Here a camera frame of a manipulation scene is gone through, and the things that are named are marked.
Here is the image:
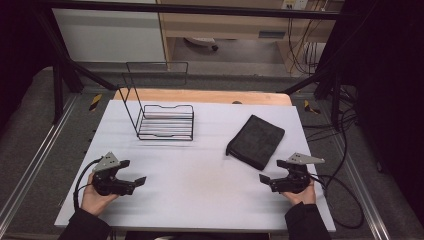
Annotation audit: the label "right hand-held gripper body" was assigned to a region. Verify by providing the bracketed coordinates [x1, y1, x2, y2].
[270, 152, 325, 194]

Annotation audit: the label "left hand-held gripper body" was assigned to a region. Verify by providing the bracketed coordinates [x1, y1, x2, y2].
[91, 151, 136, 197]

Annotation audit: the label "black towel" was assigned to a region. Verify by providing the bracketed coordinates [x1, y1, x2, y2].
[225, 114, 286, 171]

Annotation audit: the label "black wire rack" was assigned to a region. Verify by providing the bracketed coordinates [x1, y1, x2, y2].
[117, 61, 195, 142]

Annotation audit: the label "person's right hand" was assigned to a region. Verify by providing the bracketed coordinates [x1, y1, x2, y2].
[282, 179, 317, 206]

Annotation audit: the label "person's left hand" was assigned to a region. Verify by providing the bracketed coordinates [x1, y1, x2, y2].
[80, 182, 120, 217]

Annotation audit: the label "white board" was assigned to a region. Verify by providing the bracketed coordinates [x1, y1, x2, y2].
[54, 99, 337, 233]

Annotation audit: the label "yellow black tape piece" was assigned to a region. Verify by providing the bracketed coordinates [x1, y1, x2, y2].
[88, 93, 103, 112]
[303, 99, 322, 115]

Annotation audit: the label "wooden table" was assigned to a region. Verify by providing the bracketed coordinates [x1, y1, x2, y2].
[113, 87, 293, 107]

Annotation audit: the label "dark curtain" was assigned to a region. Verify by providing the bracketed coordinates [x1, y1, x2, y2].
[316, 0, 424, 221]
[0, 0, 64, 129]

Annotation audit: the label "white cabinet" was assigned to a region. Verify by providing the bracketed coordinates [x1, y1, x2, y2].
[51, 0, 167, 63]

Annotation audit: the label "office chair base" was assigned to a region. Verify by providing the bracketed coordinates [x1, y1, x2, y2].
[182, 36, 220, 52]

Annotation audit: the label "wooden desk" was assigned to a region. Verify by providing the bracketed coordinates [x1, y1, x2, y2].
[155, 0, 345, 73]

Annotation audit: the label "white power strip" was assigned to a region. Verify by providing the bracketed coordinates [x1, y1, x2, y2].
[281, 0, 310, 11]

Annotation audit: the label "left hand-held gripper cable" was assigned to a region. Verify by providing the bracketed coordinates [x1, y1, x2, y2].
[72, 158, 102, 212]

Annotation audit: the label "hand-held gripper cable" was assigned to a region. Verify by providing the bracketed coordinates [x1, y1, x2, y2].
[72, 158, 102, 212]
[309, 173, 365, 230]

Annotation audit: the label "right hand-held gripper cable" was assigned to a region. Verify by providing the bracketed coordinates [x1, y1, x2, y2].
[309, 173, 365, 230]

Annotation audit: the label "aluminium rail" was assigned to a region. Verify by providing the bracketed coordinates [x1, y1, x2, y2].
[328, 128, 392, 240]
[0, 94, 78, 231]

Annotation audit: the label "bundle of black floor cables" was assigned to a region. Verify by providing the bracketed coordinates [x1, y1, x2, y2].
[301, 84, 361, 188]

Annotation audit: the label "black frame strut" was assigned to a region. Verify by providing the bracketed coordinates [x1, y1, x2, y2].
[281, 49, 344, 129]
[34, 9, 118, 125]

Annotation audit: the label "hanging desk cables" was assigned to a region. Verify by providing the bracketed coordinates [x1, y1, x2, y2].
[287, 14, 329, 76]

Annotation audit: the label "black frame crossbar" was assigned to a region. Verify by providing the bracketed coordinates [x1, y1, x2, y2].
[35, 0, 346, 20]

